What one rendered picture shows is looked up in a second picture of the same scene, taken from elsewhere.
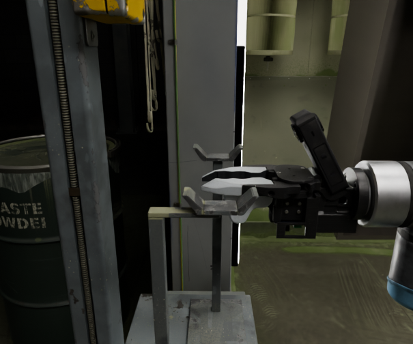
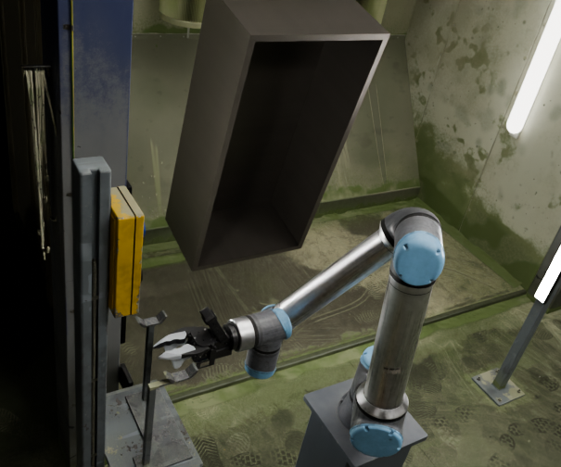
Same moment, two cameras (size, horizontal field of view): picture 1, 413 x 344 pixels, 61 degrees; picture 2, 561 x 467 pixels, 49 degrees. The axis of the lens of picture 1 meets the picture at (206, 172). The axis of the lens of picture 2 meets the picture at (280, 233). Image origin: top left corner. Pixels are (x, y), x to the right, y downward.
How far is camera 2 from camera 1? 1.22 m
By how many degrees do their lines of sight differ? 37
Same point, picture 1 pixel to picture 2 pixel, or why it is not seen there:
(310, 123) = (212, 320)
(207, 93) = not seen: hidden behind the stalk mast
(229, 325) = (158, 407)
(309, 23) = not seen: outside the picture
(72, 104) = (99, 345)
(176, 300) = (114, 399)
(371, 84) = (222, 150)
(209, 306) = (140, 397)
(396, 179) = (248, 333)
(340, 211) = (223, 347)
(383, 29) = (232, 110)
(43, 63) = (86, 333)
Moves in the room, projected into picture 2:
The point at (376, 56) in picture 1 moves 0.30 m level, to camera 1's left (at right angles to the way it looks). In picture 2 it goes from (226, 130) to (149, 136)
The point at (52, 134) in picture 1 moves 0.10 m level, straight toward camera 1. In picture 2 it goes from (86, 359) to (118, 383)
